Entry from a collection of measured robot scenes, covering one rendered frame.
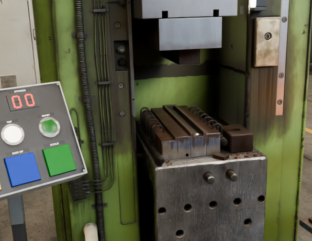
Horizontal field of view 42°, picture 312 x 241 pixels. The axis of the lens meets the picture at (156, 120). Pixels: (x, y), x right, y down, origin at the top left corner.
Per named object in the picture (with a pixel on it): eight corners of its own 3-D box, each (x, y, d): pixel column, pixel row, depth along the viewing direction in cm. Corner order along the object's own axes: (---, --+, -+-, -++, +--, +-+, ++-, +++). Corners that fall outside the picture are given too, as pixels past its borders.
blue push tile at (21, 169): (41, 178, 104) (33, 151, 106) (12, 187, 100) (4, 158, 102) (39, 180, 106) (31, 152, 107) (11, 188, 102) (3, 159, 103)
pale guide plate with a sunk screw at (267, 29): (278, 65, 145) (281, 16, 141) (254, 67, 144) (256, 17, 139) (275, 65, 147) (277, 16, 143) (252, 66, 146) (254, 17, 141)
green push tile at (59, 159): (77, 169, 111) (69, 143, 112) (50, 176, 106) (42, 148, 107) (74, 171, 112) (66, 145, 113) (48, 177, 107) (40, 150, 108)
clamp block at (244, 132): (253, 151, 138) (254, 133, 137) (230, 153, 137) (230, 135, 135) (239, 140, 150) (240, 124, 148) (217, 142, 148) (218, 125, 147)
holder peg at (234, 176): (238, 181, 129) (238, 173, 128) (230, 182, 128) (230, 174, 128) (233, 176, 133) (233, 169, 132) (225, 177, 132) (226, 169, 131)
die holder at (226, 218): (262, 273, 145) (268, 156, 133) (158, 290, 138) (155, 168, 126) (211, 203, 198) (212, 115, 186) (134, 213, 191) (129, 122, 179)
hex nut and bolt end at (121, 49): (127, 66, 137) (126, 45, 135) (118, 66, 136) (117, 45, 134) (126, 65, 139) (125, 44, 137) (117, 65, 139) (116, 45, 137)
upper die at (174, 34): (221, 48, 127) (222, 16, 124) (159, 50, 123) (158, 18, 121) (185, 39, 167) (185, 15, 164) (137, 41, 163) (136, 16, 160)
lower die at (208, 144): (220, 154, 136) (220, 130, 134) (161, 160, 133) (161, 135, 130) (186, 122, 176) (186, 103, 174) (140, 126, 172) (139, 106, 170)
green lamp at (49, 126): (58, 135, 110) (57, 120, 109) (41, 136, 110) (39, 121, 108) (59, 132, 113) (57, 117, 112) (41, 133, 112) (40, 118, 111)
